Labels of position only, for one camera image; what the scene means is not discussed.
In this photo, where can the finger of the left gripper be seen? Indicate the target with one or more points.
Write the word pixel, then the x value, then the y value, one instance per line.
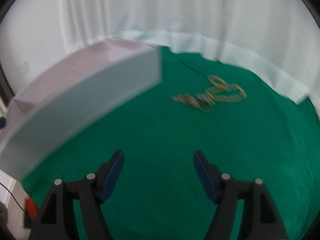
pixel 2 122

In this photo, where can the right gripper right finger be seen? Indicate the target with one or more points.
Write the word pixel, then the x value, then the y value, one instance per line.
pixel 260 217

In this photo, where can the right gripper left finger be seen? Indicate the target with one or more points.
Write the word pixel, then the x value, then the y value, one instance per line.
pixel 56 217

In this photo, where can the ornate metal pendant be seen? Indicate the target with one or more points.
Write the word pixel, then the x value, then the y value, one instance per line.
pixel 198 101

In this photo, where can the orange red object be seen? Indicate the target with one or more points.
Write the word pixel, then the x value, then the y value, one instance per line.
pixel 31 208

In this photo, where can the white cardboard box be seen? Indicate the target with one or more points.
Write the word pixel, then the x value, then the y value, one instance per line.
pixel 71 95

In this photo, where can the green cloth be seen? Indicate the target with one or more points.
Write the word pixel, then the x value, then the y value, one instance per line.
pixel 250 132

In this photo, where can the white curtain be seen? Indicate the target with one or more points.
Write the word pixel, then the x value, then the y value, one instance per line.
pixel 276 39

